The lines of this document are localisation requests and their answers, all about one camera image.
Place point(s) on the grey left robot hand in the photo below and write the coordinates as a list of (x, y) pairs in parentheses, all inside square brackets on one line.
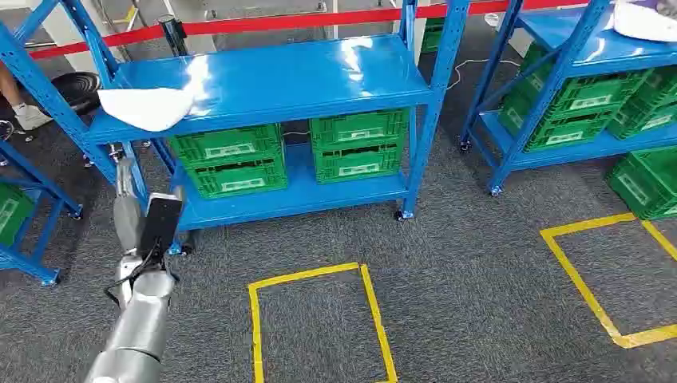
[(127, 211)]

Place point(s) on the white curved plastic shell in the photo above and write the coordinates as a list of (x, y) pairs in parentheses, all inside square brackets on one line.
[(145, 108), (642, 24)]

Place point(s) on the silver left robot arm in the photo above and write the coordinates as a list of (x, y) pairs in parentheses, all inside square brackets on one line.
[(138, 328)]

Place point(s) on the blue metal shelf rack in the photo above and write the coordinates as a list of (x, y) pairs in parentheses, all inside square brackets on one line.
[(32, 182), (592, 50), (275, 79)]

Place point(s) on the green plastic crate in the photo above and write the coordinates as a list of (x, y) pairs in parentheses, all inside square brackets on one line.
[(587, 92), (560, 132), (645, 182), (648, 124), (658, 87), (359, 127), (13, 211), (432, 34), (358, 165), (240, 180), (227, 144)]

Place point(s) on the black round stanchion base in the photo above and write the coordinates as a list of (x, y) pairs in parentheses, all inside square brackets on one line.
[(79, 90)]

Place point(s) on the person's leg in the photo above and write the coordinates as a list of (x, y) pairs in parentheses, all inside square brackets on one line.
[(8, 87)]

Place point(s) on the red barrier belt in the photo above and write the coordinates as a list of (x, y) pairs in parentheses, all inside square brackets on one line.
[(296, 21)]

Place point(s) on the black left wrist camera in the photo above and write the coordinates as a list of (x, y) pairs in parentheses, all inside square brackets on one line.
[(160, 222)]

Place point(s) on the black barrier post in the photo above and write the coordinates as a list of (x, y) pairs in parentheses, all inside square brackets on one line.
[(173, 36)]

